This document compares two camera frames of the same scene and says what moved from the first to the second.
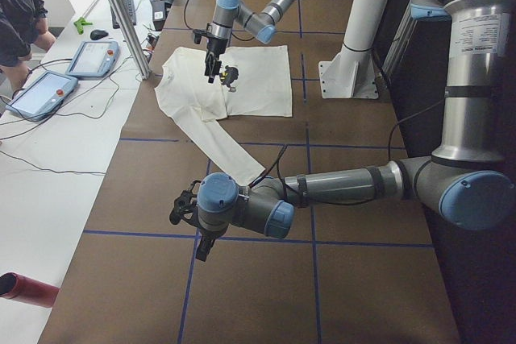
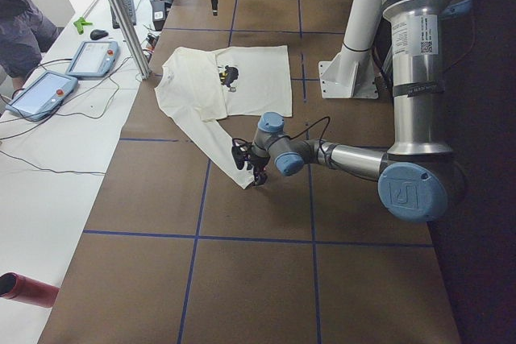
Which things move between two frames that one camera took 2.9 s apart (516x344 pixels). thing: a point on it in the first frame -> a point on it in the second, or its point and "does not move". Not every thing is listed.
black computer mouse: x=97 y=34 does not move
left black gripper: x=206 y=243 -> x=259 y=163
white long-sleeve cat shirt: x=254 y=80 does not move
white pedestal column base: x=351 y=73 does not move
